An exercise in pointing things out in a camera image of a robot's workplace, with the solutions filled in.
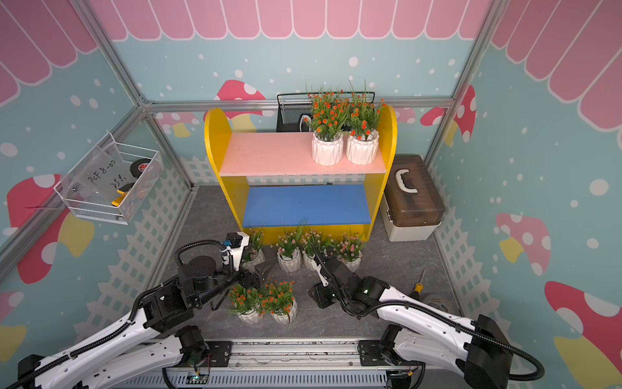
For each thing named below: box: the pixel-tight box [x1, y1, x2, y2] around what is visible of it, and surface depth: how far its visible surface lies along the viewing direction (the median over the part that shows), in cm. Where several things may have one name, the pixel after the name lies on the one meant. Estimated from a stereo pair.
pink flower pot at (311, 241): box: [301, 228, 333, 272], surface depth 85 cm
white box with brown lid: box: [379, 154, 446, 243], surface depth 94 cm
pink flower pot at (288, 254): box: [270, 220, 304, 274], surface depth 87 cm
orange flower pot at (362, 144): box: [345, 79, 386, 166], surface depth 68 cm
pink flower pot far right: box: [329, 230, 364, 273], surface depth 84 cm
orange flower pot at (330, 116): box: [304, 89, 352, 167], surface depth 67 cm
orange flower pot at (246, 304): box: [228, 284, 264, 325], surface depth 74 cm
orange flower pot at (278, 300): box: [257, 276, 299, 325], surface depth 74 cm
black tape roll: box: [129, 158, 152, 180], surface depth 81 cm
